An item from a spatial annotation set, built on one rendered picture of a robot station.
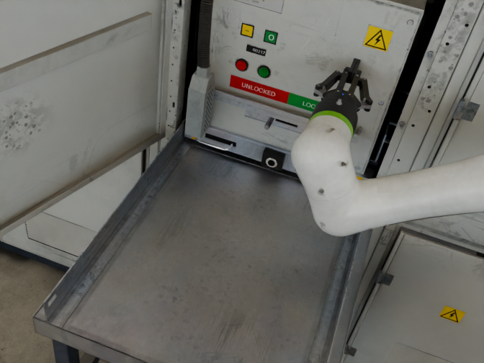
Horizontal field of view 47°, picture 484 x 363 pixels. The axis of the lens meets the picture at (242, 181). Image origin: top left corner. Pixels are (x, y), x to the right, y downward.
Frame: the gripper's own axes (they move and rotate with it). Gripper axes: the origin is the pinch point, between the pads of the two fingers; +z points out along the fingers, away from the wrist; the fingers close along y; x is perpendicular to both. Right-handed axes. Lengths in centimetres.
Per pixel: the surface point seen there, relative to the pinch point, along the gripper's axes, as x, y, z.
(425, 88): -0.7, 16.9, 2.6
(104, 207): -75, -67, 1
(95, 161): -36, -57, -19
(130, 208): -37, -41, -30
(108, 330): -38, -30, -62
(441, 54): 8.4, 17.4, 2.6
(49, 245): -107, -92, 1
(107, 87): -15, -55, -15
